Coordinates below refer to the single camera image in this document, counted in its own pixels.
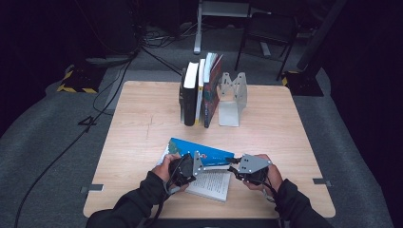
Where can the grey metal expandable book rack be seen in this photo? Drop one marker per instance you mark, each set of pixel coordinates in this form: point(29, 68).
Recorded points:
point(229, 114)

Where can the black book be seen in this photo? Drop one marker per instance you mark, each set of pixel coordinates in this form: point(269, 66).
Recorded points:
point(190, 101)

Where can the person's left hand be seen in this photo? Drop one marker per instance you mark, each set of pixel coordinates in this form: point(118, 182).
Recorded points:
point(163, 171)

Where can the black yellow striped base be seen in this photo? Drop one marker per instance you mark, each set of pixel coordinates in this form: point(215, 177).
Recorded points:
point(79, 83)
point(304, 86)

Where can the dark slanted column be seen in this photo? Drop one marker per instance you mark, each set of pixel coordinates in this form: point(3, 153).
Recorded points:
point(320, 34)

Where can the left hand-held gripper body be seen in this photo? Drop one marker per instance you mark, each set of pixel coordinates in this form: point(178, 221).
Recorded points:
point(183, 169)

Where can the black metal chair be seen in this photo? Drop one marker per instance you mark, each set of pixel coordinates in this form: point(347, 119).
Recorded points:
point(269, 36)

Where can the person's right hand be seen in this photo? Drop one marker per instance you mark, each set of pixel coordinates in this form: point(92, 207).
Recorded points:
point(275, 179)

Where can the grey tape piece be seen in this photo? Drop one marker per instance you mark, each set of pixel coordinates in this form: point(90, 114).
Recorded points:
point(321, 182)
point(92, 188)

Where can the red illustrated book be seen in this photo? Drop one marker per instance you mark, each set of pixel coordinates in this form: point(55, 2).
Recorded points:
point(210, 98)

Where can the grey metal stand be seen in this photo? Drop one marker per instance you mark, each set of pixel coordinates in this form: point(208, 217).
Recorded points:
point(198, 31)

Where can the yellow book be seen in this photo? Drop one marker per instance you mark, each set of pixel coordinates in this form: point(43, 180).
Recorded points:
point(199, 95)

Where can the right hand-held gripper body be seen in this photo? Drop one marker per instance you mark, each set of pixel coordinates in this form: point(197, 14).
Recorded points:
point(253, 167)

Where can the blue book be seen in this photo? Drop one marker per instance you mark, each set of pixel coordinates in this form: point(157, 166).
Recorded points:
point(212, 186)

